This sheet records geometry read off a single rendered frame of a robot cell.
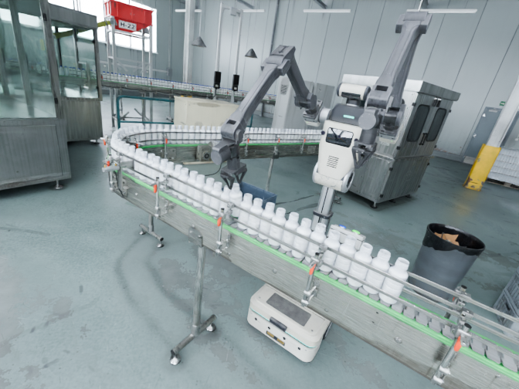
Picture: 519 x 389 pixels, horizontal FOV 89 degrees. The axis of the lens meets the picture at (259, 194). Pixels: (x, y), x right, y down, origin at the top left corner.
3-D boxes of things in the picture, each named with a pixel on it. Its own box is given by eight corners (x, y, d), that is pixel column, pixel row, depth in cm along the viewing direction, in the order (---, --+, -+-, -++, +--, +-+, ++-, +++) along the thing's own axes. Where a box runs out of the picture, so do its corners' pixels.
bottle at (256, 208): (261, 231, 123) (267, 200, 117) (255, 237, 119) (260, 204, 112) (251, 227, 126) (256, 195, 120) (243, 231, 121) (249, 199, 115)
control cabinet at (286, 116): (287, 147, 795) (301, 79, 722) (300, 152, 760) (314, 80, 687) (266, 148, 746) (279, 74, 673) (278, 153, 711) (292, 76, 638)
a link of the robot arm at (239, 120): (292, 67, 114) (270, 64, 120) (289, 55, 109) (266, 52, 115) (241, 145, 103) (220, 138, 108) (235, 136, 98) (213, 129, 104)
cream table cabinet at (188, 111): (218, 153, 617) (223, 100, 572) (232, 161, 573) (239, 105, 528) (171, 155, 550) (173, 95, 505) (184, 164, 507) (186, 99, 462)
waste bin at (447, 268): (400, 290, 258) (425, 234, 233) (405, 268, 293) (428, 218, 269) (454, 316, 236) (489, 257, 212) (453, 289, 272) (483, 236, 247)
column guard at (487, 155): (463, 187, 676) (483, 144, 634) (462, 184, 708) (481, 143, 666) (481, 191, 658) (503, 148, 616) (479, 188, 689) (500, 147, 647)
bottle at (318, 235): (320, 265, 106) (330, 230, 100) (304, 262, 106) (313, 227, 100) (318, 257, 111) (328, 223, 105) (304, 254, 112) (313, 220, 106)
